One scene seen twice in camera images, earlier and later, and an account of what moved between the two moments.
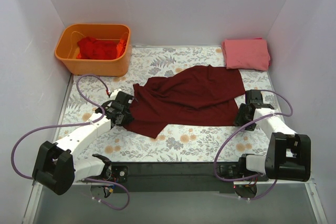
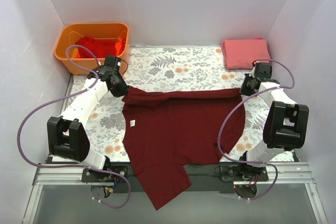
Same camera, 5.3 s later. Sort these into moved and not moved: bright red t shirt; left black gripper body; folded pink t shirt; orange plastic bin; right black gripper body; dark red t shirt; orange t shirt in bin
Moved: dark red t shirt; right black gripper body; left black gripper body
Not moved: orange t shirt in bin; folded pink t shirt; orange plastic bin; bright red t shirt
